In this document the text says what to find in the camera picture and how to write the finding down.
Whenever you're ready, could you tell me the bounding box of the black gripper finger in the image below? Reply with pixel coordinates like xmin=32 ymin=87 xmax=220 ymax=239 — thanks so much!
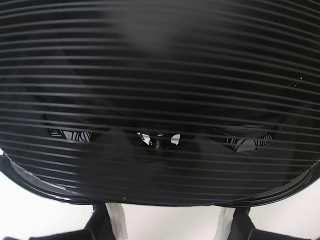
xmin=83 ymin=202 xmax=129 ymax=240
xmin=214 ymin=206 xmax=258 ymax=240

